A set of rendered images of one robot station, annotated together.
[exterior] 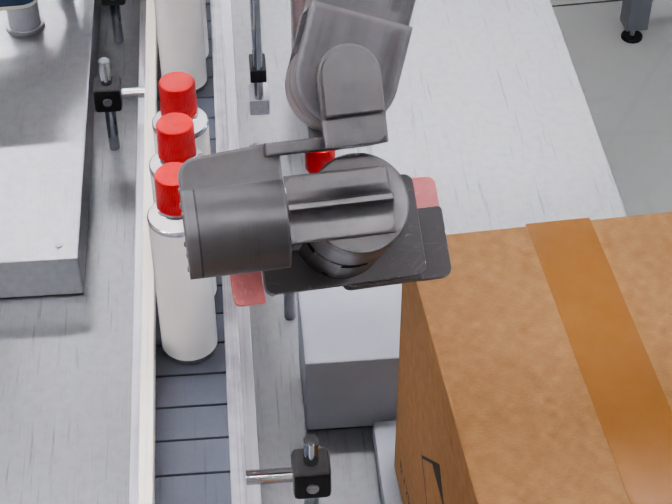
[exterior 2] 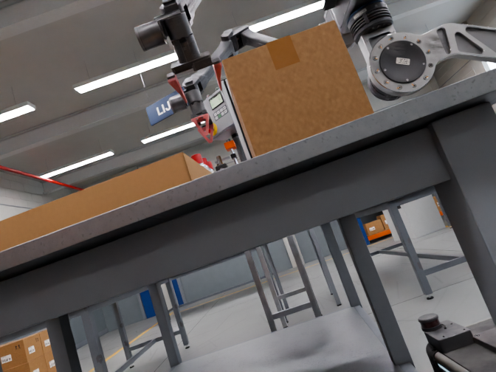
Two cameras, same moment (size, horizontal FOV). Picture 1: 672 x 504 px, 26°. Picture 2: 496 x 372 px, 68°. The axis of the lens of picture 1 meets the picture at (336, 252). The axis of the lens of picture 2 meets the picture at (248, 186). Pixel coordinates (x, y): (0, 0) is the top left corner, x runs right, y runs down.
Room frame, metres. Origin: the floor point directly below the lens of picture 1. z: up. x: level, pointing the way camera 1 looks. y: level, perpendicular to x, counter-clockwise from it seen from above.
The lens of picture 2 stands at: (-0.15, -0.18, 0.75)
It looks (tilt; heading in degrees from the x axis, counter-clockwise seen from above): 9 degrees up; 10
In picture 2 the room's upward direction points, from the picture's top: 19 degrees counter-clockwise
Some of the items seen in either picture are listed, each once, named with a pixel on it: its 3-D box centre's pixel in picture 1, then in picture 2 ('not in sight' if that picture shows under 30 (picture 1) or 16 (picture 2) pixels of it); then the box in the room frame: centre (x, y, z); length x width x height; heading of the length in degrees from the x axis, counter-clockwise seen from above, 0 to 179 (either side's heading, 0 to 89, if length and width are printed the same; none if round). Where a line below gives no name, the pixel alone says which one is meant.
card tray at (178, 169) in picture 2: not in sight; (136, 216); (0.35, 0.08, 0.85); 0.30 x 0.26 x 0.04; 5
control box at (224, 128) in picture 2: not in sight; (223, 114); (1.46, 0.09, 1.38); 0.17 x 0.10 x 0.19; 60
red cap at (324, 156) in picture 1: (320, 154); not in sight; (1.26, 0.02, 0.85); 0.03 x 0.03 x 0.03
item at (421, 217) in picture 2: not in sight; (405, 203); (6.94, -1.62, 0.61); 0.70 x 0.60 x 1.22; 21
